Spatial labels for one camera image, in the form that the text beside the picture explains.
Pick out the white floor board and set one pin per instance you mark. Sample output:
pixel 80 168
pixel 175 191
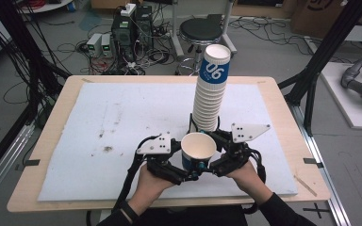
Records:
pixel 342 103

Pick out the aluminium rail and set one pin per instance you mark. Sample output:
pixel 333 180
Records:
pixel 3 163
pixel 330 188

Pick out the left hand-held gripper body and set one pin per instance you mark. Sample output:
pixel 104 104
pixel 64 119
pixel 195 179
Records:
pixel 158 163

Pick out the black tape cross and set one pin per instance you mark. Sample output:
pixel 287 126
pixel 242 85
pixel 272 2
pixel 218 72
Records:
pixel 316 210

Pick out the person's dark clothing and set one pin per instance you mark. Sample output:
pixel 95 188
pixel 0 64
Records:
pixel 194 216

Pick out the brown cardboard box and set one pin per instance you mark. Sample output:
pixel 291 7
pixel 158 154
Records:
pixel 326 15

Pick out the white foam mat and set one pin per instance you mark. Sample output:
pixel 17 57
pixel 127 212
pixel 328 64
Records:
pixel 106 119

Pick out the light wooden table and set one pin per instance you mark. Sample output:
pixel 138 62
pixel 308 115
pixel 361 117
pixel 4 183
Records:
pixel 53 141

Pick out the white stand leg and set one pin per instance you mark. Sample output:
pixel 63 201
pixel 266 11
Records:
pixel 176 31
pixel 227 19

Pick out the dark round cup holder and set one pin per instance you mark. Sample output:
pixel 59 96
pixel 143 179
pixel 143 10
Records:
pixel 191 122

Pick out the tan tape piece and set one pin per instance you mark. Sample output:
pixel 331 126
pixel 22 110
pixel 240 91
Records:
pixel 87 80

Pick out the tan tape strip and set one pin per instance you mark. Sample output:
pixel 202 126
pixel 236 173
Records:
pixel 304 185

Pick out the black tape piece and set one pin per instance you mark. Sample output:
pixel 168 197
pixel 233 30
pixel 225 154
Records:
pixel 311 161
pixel 31 162

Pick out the black wristband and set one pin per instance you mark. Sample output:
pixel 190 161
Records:
pixel 128 212

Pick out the white round table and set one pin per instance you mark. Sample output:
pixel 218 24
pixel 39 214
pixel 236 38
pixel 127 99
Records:
pixel 48 7

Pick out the blue white paper cup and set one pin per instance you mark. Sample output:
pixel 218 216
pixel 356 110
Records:
pixel 198 147

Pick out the black computer tower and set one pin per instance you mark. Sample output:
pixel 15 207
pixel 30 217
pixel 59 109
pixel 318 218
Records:
pixel 122 34
pixel 144 25

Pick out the stack of paper cups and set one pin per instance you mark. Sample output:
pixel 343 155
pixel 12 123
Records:
pixel 209 100

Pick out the person's right hand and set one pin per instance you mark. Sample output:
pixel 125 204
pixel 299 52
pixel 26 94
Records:
pixel 251 182

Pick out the white power strip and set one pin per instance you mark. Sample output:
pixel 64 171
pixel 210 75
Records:
pixel 128 9

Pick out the person's left hand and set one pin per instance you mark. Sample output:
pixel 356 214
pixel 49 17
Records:
pixel 149 190

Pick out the grey power supply unit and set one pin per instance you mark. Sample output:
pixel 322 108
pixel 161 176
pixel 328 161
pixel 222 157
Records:
pixel 106 45
pixel 93 44

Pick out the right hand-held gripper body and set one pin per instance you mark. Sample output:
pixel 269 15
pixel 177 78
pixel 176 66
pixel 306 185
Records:
pixel 235 157

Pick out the black round stool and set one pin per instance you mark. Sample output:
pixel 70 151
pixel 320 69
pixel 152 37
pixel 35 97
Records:
pixel 199 29

